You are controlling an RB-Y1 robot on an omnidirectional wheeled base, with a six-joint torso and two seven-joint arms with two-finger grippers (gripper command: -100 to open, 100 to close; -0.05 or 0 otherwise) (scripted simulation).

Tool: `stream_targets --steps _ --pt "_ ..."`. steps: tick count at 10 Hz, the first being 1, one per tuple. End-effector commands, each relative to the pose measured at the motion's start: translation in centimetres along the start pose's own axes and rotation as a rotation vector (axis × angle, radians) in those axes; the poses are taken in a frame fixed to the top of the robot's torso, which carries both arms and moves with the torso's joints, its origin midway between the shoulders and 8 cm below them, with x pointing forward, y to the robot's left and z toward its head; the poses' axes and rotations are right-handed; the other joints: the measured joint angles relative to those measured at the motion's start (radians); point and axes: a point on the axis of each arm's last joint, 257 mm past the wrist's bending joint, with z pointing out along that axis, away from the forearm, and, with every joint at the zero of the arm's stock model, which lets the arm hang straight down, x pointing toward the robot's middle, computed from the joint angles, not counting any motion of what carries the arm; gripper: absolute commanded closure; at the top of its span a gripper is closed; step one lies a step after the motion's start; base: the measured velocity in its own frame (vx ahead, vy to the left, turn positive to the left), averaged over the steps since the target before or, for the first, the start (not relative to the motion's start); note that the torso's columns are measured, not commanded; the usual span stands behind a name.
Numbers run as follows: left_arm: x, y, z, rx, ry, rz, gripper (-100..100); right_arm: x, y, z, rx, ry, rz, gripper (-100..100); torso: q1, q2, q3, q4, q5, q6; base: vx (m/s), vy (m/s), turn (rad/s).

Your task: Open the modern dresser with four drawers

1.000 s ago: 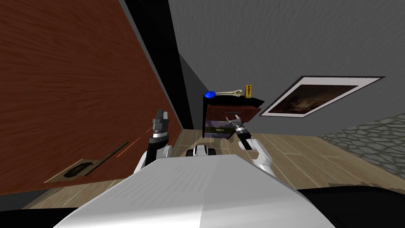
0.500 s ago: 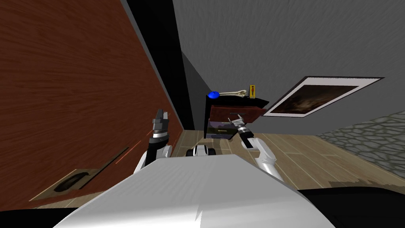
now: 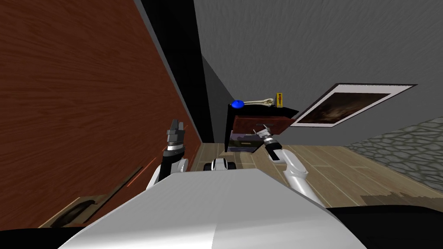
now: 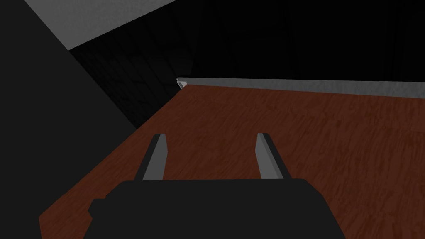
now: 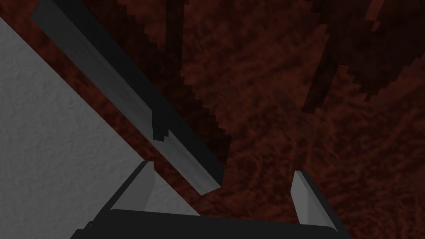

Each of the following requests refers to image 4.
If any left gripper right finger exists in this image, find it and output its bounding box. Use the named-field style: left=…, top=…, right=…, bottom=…
left=254, top=132, right=293, bottom=180

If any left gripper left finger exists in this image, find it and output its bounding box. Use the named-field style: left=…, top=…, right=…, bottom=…
left=134, top=133, right=168, bottom=181

